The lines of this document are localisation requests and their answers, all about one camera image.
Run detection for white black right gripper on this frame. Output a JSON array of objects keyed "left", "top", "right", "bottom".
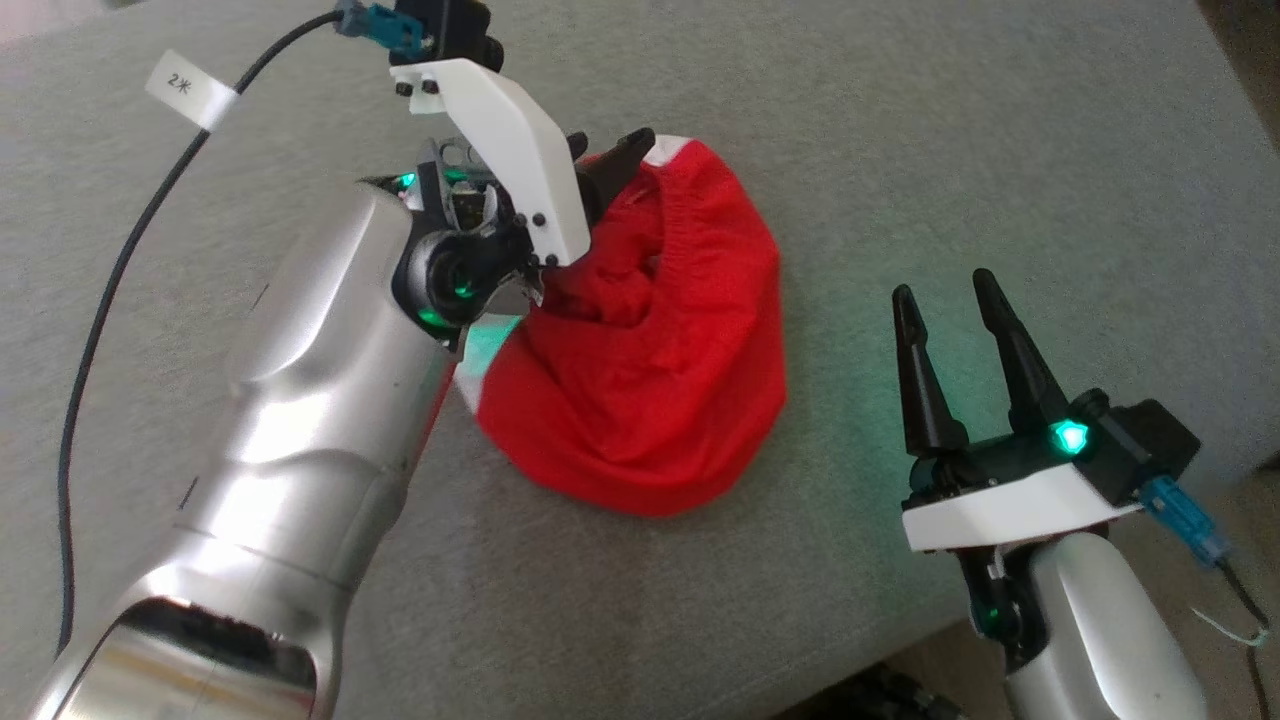
[{"left": 891, "top": 267, "right": 1142, "bottom": 667}]

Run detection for white cable label tag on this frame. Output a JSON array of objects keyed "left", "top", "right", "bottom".
[{"left": 145, "top": 49, "right": 240, "bottom": 132}]

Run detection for blue right cable connector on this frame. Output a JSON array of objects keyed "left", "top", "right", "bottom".
[{"left": 1140, "top": 475, "right": 1233, "bottom": 568}]

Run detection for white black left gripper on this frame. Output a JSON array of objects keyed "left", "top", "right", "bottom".
[{"left": 390, "top": 58, "right": 657, "bottom": 348}]

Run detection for grey fabric sofa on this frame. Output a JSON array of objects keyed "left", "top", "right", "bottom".
[{"left": 0, "top": 0, "right": 1280, "bottom": 720}]

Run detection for blue left cable connector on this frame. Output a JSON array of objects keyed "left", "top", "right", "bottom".
[{"left": 333, "top": 0, "right": 433, "bottom": 57}]

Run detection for red basketball jersey white trim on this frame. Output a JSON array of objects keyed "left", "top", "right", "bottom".
[{"left": 455, "top": 133, "right": 791, "bottom": 519}]

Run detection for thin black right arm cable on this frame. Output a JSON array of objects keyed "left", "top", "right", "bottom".
[{"left": 1190, "top": 555, "right": 1280, "bottom": 720}]

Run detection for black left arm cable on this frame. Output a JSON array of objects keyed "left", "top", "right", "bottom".
[{"left": 55, "top": 10, "right": 346, "bottom": 661}]

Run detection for blue cable connector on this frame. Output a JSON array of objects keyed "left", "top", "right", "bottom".
[
  {"left": 333, "top": 0, "right": 433, "bottom": 57},
  {"left": 1140, "top": 475, "right": 1233, "bottom": 568}
]

